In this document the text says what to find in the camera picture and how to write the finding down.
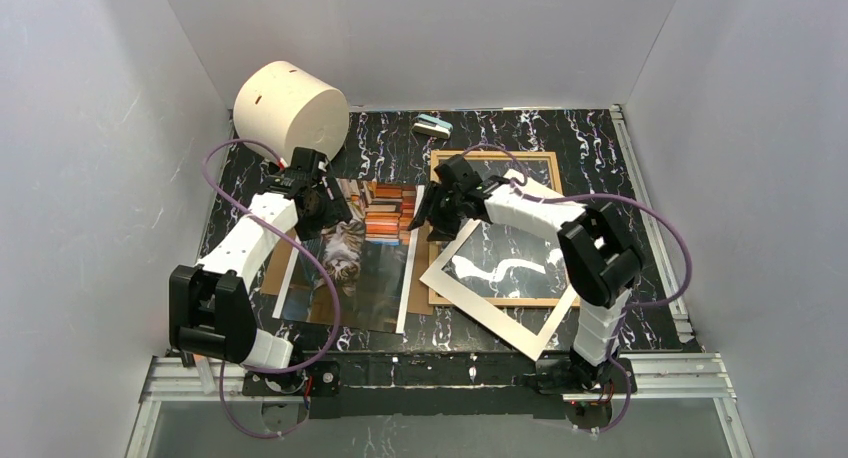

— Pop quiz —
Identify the clear acrylic sheet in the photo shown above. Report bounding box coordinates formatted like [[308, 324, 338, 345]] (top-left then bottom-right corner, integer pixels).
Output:
[[438, 160, 564, 301]]

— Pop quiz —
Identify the light wooden picture frame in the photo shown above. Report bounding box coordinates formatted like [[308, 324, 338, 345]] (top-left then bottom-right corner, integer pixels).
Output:
[[427, 150, 581, 309]]

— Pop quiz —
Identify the cat and books photo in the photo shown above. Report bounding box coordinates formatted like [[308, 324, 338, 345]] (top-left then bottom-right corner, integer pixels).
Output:
[[272, 179, 423, 334]]

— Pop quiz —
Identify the white mat board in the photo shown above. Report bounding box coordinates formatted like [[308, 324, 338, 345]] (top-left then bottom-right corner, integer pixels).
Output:
[[420, 180, 585, 360]]

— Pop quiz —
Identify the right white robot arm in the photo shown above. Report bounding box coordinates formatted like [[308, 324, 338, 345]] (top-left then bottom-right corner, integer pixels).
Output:
[[408, 154, 644, 372]]

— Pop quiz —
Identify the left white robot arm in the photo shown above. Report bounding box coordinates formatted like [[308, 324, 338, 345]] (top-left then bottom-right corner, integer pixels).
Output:
[[168, 147, 352, 373]]

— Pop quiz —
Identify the teal white stapler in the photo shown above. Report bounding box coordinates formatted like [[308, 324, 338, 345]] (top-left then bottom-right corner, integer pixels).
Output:
[[411, 114, 453, 140]]

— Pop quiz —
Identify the large white cylinder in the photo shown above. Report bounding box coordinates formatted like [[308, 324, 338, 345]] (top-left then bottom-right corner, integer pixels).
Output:
[[233, 61, 349, 164]]

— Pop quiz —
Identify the brown backing board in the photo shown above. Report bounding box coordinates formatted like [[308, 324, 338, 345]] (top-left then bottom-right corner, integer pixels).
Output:
[[260, 239, 433, 315]]

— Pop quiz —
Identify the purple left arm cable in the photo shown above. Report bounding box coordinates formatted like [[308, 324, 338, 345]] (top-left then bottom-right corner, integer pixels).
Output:
[[201, 138, 342, 440]]

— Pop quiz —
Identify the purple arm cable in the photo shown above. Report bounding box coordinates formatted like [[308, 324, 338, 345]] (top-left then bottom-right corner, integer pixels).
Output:
[[460, 143, 694, 434], [201, 138, 342, 440]]

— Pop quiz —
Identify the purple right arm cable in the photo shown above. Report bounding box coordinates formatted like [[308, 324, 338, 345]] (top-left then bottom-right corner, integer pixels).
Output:
[[460, 143, 694, 434]]

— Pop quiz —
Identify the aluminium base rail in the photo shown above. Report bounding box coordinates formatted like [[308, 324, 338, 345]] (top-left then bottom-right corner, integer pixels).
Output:
[[127, 352, 752, 457]]

